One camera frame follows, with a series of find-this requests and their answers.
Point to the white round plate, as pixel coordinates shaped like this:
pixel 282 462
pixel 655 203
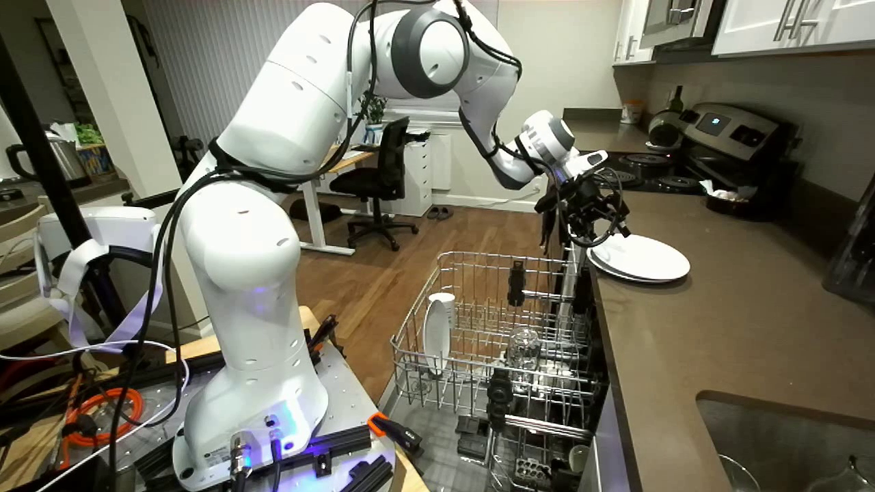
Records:
pixel 438 331
pixel 643 259
pixel 629 278

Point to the black spoon rest dish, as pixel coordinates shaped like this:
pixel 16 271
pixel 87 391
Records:
pixel 720 192

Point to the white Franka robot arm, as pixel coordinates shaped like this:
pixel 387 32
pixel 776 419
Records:
pixel 247 275

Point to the black office chair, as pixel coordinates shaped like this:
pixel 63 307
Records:
pixel 383 174

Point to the black built-in dishwasher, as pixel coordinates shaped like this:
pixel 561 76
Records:
pixel 583 454

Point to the clear drinking glass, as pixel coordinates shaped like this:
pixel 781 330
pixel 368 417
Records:
pixel 527 350

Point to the white desk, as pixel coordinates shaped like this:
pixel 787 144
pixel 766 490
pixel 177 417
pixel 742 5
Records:
pixel 315 192

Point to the black steel stove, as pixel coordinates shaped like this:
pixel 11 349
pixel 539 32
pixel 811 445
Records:
pixel 728 147

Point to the white double door cabinet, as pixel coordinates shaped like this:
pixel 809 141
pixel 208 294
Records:
pixel 803 22

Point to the steel kitchen sink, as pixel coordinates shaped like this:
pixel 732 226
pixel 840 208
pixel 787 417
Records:
pixel 784 447

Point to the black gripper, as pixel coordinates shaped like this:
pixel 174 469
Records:
pixel 583 192

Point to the black tripod pole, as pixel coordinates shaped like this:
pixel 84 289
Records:
pixel 44 174

